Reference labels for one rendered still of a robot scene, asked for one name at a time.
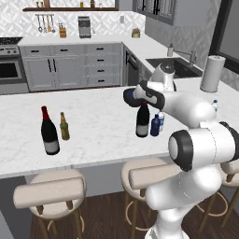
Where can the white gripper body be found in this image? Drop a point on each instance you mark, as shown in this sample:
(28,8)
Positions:
(161,74)

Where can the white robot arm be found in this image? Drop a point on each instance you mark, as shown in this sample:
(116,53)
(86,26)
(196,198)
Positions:
(193,109)

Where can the dark kitchen sink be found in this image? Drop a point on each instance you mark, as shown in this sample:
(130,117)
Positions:
(183,70)

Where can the grey soap dispenser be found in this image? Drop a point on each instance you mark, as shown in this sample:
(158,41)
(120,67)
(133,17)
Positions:
(170,50)

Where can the black dishwasher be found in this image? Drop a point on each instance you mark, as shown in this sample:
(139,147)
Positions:
(132,70)

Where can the grey sink tap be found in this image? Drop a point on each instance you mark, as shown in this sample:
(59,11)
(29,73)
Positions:
(188,56)

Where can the potted plant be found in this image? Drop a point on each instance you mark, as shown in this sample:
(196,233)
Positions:
(135,32)

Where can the white paper towel roll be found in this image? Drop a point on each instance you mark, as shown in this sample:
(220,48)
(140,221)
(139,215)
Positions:
(212,73)

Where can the dark blue plastic bottle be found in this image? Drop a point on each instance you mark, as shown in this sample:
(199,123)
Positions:
(154,126)

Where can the small clear plastic bottle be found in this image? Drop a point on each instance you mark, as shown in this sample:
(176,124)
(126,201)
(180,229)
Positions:
(215,105)

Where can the black-framed window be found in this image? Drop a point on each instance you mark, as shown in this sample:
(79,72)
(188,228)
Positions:
(228,34)

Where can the grey base cupboard run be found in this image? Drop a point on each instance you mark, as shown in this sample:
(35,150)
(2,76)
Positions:
(71,65)

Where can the grey coffee machine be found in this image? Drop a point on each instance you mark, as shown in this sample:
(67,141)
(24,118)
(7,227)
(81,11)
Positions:
(84,27)

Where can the small white jar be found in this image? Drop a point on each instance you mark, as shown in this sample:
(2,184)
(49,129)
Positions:
(100,5)

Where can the brown bottle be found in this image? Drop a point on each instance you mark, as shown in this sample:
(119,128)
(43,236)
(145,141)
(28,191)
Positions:
(92,3)

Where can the beige round bar stool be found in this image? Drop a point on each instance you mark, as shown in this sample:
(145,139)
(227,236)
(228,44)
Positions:
(53,189)
(231,183)
(138,177)

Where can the small yellow jar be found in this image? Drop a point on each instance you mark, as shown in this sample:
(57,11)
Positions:
(81,4)

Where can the wooden knife block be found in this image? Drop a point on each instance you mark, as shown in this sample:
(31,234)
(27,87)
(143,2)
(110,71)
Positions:
(63,31)

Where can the olive glass beer bottle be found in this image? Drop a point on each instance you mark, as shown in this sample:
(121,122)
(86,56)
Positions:
(64,129)

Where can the hanging metal spoon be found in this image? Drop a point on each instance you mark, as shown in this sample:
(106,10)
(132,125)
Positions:
(52,25)

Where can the hanging wooden spoon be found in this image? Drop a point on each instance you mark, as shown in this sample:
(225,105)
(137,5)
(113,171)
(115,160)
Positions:
(48,24)

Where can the red-capped dark wine bottle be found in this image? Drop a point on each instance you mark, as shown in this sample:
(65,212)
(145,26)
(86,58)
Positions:
(49,133)

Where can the hanging metal spatula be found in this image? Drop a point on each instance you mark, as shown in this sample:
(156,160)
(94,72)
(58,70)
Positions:
(44,25)

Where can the hanging metal ladle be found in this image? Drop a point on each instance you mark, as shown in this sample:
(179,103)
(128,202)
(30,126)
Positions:
(39,25)

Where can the brown box on shelf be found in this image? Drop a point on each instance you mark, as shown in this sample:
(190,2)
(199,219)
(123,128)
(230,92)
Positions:
(47,3)

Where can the small tan jar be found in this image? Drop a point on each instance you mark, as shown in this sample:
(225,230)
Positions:
(37,4)

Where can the steel oven with hob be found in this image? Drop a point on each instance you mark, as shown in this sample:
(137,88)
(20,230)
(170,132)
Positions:
(11,67)

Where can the grey glass-door wall cupboards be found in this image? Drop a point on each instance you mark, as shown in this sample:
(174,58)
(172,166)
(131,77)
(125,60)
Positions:
(168,11)

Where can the white wall socket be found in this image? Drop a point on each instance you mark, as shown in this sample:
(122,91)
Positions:
(122,19)

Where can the dark wooden wall shelf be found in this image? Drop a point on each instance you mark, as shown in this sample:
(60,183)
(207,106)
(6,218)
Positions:
(70,9)

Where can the tool rail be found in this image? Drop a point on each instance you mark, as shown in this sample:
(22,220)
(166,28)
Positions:
(44,14)

